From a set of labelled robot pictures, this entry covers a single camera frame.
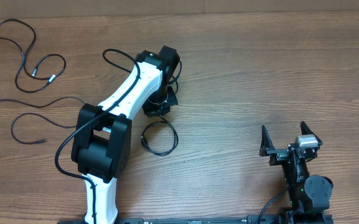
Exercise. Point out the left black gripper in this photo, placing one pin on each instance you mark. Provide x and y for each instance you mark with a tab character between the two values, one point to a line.
150	109

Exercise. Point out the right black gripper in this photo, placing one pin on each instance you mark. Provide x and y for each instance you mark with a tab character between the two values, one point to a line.
279	155

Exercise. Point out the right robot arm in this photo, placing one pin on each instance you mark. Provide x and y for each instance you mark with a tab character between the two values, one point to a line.
309	195

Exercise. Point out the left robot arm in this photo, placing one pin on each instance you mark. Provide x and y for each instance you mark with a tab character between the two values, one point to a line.
102	145

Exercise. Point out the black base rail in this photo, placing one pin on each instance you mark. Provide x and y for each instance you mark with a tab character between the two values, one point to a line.
250	219

